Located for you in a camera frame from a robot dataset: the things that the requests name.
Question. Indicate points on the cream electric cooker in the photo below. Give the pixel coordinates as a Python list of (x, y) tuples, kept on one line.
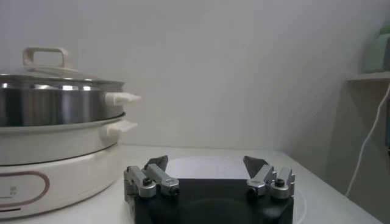
[(76, 179)]

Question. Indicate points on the stainless steel steamer basket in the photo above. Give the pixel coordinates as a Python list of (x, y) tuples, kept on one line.
[(61, 106)]

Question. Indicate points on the white shelf table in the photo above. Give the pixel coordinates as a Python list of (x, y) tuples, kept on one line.
[(371, 76)]

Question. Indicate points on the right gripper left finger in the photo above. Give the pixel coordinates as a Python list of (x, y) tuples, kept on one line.
[(161, 179)]

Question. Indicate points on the green box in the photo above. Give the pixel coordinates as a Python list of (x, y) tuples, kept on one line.
[(379, 51)]

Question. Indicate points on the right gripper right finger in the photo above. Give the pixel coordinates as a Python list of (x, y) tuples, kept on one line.
[(262, 179)]

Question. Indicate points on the white round plate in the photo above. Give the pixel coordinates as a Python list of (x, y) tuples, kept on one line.
[(207, 169)]

